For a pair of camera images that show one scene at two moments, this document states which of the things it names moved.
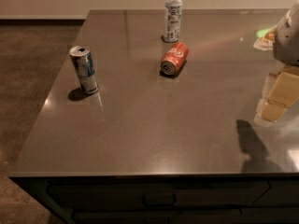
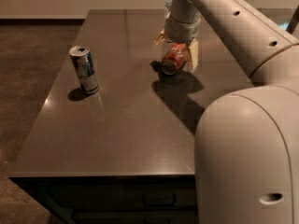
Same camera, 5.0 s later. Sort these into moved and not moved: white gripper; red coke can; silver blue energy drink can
Moved: white gripper
Not moved: silver blue energy drink can; red coke can
